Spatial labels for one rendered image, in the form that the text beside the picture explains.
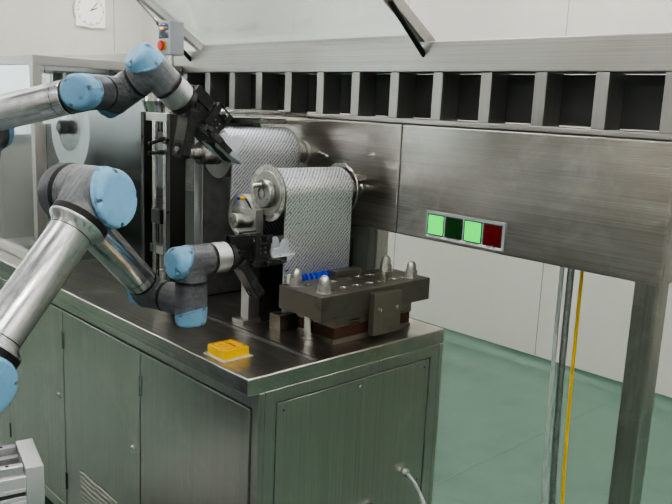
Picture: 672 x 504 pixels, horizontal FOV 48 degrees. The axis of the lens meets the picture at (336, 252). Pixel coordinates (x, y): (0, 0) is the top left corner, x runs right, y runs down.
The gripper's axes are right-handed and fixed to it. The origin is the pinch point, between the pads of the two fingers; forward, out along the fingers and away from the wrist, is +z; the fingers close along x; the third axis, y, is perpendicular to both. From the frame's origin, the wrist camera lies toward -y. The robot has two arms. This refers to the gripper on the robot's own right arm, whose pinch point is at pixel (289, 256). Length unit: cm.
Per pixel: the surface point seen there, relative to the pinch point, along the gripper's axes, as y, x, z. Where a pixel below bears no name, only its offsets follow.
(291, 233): 6.2, -0.3, 0.2
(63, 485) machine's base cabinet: -88, 78, -29
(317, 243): 2.7, -0.3, 9.4
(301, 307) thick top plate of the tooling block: -9.8, -12.9, -6.4
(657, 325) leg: -8, -77, 48
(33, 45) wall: 81, 556, 155
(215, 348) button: -16.8, -9.8, -29.4
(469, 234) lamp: 8.9, -35.1, 29.3
